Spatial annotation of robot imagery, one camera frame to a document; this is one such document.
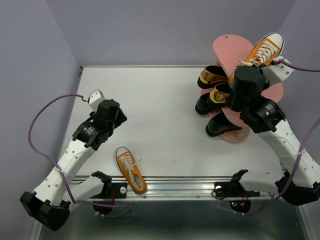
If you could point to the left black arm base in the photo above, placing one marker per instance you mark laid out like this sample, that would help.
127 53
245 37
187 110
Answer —
111 189

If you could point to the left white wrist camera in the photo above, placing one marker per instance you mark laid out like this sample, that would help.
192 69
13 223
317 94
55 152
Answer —
95 98

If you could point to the orange sneaker front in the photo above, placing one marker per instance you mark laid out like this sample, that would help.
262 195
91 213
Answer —
129 169

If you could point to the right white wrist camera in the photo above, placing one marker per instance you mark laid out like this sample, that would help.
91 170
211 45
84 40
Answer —
278 71

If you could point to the pink shoe shelf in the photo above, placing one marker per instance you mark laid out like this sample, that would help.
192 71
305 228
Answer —
228 49

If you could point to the aluminium mounting rail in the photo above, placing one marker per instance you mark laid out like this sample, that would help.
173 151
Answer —
176 189

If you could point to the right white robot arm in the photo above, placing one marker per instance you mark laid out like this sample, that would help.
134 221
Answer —
300 183

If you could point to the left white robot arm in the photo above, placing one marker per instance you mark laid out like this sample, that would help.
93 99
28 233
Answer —
53 200

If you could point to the orange sneaker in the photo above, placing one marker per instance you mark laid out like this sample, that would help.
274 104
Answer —
264 52
129 169

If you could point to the black loafer back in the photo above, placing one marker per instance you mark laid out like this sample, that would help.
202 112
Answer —
219 125

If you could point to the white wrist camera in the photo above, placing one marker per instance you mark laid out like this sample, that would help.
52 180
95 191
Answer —
278 71
95 98

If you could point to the black loafer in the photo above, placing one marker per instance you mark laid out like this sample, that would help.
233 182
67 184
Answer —
219 125
202 106

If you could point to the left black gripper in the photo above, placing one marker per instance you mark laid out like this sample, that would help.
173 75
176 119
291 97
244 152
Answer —
121 118

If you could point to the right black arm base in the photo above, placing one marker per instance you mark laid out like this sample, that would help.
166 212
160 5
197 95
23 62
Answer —
232 188

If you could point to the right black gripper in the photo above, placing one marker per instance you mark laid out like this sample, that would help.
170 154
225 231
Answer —
267 84

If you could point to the gold loafer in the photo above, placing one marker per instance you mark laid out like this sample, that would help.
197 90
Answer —
210 76
218 96

